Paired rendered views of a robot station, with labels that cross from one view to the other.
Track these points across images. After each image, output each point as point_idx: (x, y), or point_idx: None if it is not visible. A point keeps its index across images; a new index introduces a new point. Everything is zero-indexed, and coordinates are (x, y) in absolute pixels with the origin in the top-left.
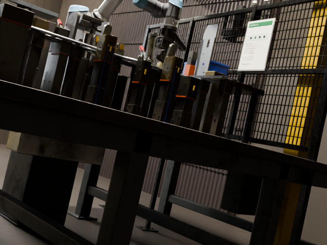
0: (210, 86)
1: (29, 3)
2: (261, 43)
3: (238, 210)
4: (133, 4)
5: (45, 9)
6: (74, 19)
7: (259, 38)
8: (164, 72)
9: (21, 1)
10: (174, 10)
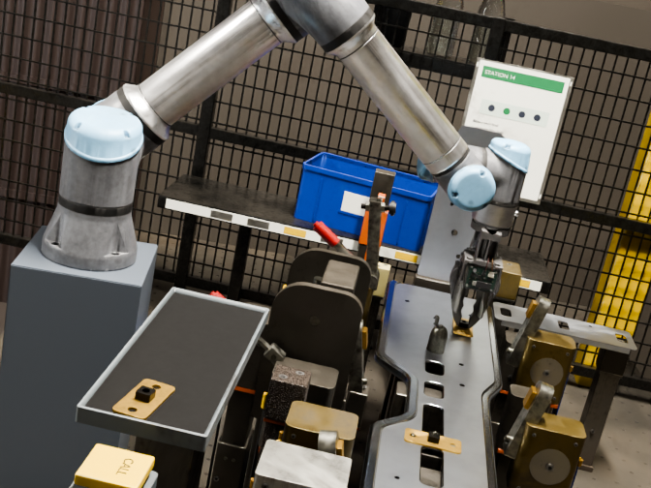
0: (507, 310)
1: (247, 354)
2: (526, 134)
3: None
4: (456, 205)
5: (260, 328)
6: (333, 320)
7: (519, 117)
8: (535, 381)
9: (240, 368)
10: (521, 187)
